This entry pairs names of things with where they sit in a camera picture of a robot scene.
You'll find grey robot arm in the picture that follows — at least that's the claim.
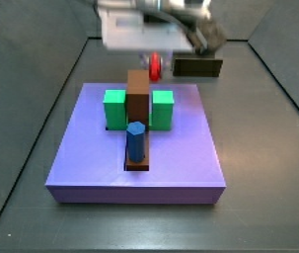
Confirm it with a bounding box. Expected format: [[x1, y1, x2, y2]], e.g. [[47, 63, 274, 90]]
[[93, 0, 226, 80]]

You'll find right green block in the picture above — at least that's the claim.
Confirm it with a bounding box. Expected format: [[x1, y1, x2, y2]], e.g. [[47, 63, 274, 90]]
[[149, 90, 173, 130]]

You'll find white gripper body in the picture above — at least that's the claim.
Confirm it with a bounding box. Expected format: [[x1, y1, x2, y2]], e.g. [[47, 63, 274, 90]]
[[99, 9, 192, 51]]

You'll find brown L-shaped block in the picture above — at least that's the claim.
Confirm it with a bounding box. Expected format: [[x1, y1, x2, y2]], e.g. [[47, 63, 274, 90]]
[[125, 70, 149, 171]]

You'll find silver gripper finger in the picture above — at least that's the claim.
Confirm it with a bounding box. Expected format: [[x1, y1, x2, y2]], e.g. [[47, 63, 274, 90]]
[[160, 51, 171, 73], [139, 52, 149, 69]]

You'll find black peg stand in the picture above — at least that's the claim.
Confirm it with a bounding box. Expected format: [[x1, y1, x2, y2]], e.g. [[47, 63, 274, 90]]
[[172, 54, 223, 77]]

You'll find blue hexagonal peg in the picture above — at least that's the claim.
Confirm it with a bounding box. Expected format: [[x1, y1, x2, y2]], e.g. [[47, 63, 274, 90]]
[[127, 122, 145, 163]]

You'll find red peg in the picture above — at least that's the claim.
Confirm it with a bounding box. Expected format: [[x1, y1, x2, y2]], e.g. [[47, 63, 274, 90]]
[[149, 52, 161, 81]]

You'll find left green block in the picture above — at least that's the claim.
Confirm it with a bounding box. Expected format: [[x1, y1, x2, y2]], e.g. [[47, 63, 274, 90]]
[[103, 90, 127, 130]]

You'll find green block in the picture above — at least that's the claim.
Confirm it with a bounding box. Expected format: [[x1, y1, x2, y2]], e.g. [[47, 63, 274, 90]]
[[149, 90, 173, 130], [103, 90, 127, 130]]

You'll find purple base board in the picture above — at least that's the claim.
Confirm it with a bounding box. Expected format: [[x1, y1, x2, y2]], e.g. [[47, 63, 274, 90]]
[[45, 83, 226, 204]]

